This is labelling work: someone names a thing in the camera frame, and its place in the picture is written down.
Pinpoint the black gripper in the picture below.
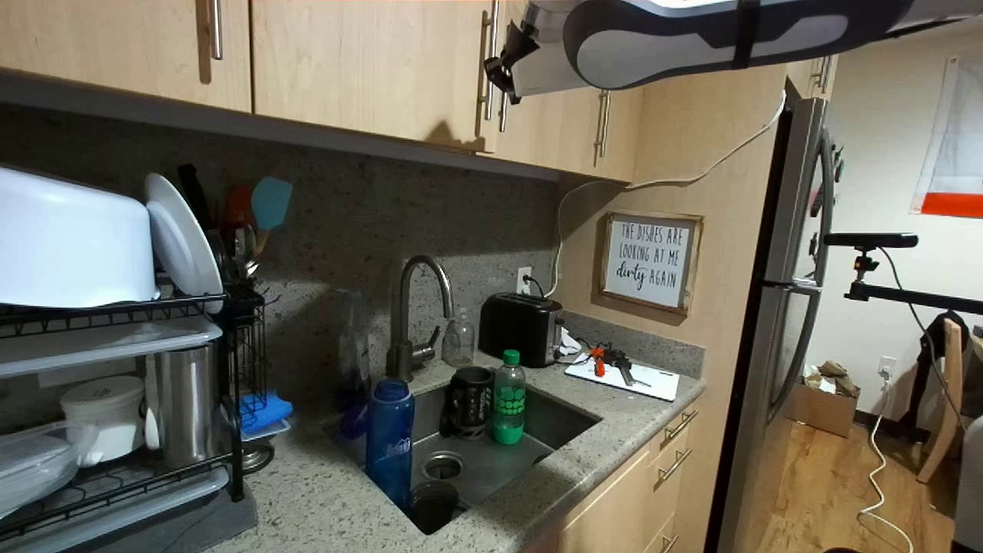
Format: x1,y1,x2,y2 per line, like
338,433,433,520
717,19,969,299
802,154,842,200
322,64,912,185
483,3,537,100

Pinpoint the cupboard door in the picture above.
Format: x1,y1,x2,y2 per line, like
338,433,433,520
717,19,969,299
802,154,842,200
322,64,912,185
480,0,641,182
0,0,251,109
251,0,486,149

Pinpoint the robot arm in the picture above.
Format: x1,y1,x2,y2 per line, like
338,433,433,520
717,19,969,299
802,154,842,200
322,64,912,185
483,0,983,105

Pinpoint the framed kitchen sign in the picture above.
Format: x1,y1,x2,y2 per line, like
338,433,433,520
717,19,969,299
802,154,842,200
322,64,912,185
593,211,702,323

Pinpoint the black toaster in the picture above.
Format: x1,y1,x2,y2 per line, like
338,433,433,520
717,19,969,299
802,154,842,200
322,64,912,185
480,290,563,368

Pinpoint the brushed metal faucet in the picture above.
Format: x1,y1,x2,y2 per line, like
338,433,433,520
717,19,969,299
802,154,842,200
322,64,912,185
383,251,459,384

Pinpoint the green soda bottle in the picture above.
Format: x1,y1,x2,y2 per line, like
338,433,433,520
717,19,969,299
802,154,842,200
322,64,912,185
493,351,526,446

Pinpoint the black mug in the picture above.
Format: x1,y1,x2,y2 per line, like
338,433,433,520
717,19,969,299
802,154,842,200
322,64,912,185
439,365,495,437

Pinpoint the white cutting board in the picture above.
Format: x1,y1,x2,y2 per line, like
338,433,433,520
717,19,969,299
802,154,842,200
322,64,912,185
566,357,682,403

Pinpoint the stainless steel refrigerator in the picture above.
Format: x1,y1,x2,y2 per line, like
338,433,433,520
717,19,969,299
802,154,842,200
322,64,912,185
705,93,839,553

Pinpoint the white dinner plate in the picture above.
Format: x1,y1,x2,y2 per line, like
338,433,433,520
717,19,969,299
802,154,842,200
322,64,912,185
145,172,225,308

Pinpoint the blue water bottle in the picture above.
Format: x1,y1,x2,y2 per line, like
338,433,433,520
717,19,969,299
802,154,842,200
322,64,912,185
366,377,415,507

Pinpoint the stainless steel sink basin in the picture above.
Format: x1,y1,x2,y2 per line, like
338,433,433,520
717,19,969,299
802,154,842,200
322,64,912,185
379,387,595,533

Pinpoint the cardboard box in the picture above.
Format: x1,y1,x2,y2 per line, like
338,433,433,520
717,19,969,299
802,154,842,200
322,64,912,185
795,363,860,437

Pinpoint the stainless steel pot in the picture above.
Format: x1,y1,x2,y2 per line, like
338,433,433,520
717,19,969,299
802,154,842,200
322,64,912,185
145,345,217,469

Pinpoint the white plastic tub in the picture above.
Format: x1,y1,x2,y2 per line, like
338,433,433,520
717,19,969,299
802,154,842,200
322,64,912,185
0,168,158,308

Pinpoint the wooden chair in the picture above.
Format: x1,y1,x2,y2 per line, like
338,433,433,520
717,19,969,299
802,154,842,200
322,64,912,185
912,312,971,483

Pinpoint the white bowl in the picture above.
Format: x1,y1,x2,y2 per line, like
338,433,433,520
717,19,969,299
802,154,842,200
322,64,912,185
60,374,145,468

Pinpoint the black dish drying rack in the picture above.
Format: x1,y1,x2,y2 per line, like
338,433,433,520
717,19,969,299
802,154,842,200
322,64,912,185
0,254,262,553

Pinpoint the white power cable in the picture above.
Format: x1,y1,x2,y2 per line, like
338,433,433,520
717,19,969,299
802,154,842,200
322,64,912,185
537,95,790,300

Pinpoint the red handled tool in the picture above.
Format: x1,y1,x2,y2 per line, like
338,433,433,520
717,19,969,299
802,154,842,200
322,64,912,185
590,346,609,377

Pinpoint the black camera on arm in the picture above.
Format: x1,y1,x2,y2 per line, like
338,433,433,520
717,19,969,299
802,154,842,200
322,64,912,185
823,232,920,251

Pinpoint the white floor cable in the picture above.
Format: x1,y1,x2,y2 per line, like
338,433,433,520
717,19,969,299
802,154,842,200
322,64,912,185
856,411,920,553

